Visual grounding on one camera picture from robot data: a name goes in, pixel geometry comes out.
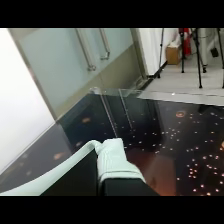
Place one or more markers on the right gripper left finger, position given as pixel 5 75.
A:
pixel 80 176

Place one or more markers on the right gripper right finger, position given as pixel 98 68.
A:
pixel 128 187

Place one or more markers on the pale green T-shirt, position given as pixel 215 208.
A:
pixel 113 160

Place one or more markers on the cardboard box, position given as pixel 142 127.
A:
pixel 173 55

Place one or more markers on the black tripod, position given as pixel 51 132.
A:
pixel 161 50
pixel 197 56

